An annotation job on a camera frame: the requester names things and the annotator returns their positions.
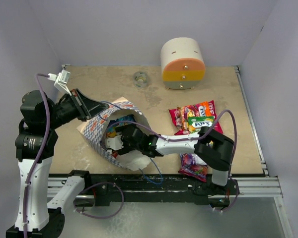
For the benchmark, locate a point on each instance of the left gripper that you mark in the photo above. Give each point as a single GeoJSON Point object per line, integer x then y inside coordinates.
{"type": "Point", "coordinates": [86, 107]}

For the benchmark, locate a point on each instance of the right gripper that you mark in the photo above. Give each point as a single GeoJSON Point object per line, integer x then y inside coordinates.
{"type": "Point", "coordinates": [126, 148]}

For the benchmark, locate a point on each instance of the checkered paper bag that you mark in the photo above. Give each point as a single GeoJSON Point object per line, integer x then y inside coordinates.
{"type": "Point", "coordinates": [101, 134]}

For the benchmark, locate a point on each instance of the pink REAL crisps bag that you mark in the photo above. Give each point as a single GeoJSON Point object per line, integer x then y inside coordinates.
{"type": "Point", "coordinates": [177, 122]}

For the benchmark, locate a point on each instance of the purple snack packet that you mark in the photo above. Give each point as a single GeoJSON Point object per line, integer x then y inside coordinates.
{"type": "Point", "coordinates": [193, 166]}

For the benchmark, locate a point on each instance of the green Fox's candy bag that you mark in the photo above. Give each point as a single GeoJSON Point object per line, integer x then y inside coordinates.
{"type": "Point", "coordinates": [196, 123]}

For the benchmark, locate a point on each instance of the orange snack packet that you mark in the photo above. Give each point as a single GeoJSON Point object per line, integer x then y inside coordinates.
{"type": "Point", "coordinates": [206, 109]}

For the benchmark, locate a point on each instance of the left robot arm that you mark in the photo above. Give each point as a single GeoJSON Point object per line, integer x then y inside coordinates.
{"type": "Point", "coordinates": [35, 145]}

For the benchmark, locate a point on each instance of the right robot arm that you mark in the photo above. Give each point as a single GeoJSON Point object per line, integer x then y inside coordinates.
{"type": "Point", "coordinates": [214, 148]}

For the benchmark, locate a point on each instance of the blue snack bag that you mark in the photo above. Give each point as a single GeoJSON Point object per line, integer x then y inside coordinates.
{"type": "Point", "coordinates": [122, 121]}

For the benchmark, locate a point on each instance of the red small candy packet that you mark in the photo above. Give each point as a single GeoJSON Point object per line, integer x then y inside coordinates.
{"type": "Point", "coordinates": [113, 153]}

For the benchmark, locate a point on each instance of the white mini drawer cabinet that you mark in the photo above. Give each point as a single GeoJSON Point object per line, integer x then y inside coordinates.
{"type": "Point", "coordinates": [182, 65]}

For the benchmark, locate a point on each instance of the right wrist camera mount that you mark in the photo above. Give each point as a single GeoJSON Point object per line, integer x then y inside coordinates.
{"type": "Point", "coordinates": [114, 143]}

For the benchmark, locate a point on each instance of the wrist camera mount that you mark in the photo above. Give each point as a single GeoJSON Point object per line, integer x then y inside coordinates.
{"type": "Point", "coordinates": [114, 143]}
{"type": "Point", "coordinates": [61, 81]}

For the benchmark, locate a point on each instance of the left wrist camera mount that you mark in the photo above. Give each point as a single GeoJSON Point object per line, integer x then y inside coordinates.
{"type": "Point", "coordinates": [61, 81]}

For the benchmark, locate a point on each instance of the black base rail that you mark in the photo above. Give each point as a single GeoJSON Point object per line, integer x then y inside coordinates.
{"type": "Point", "coordinates": [106, 188]}

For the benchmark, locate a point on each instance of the aluminium frame rail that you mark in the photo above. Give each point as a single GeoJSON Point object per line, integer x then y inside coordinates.
{"type": "Point", "coordinates": [257, 187]}

